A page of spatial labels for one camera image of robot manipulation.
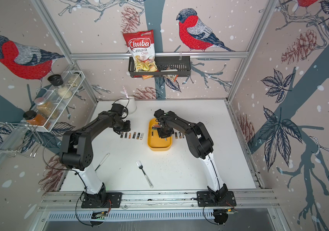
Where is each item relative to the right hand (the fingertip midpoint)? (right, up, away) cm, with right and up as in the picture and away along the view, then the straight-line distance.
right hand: (163, 136), depth 98 cm
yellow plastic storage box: (-5, -4, -5) cm, 8 cm away
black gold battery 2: (-26, 0, +1) cm, 26 cm away
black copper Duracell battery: (-21, 0, +1) cm, 21 cm away
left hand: (-22, +7, -3) cm, 23 cm away
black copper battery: (+9, 0, 0) cm, 9 cm away
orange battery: (-24, 0, +2) cm, 24 cm away
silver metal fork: (-13, -16, -13) cm, 24 cm away
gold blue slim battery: (+14, 0, 0) cm, 14 cm away
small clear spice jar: (-54, +37, -13) cm, 66 cm away
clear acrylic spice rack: (-60, +25, -21) cm, 68 cm away
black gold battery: (-18, 0, 0) cm, 18 cm away
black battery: (-29, +1, 0) cm, 29 cm away
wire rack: (-60, +6, -38) cm, 71 cm away
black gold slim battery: (+12, 0, 0) cm, 12 cm away
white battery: (-15, 0, 0) cm, 15 cm away
